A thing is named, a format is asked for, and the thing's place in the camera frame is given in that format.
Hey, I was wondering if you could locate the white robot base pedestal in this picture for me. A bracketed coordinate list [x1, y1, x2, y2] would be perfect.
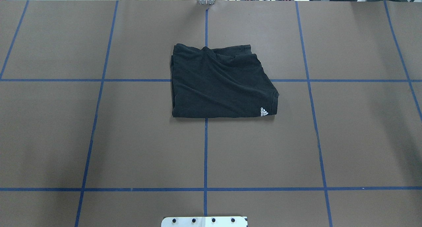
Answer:
[161, 216, 248, 227]

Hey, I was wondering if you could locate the black graphic t-shirt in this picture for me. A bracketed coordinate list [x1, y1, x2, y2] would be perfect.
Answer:
[170, 43, 279, 119]

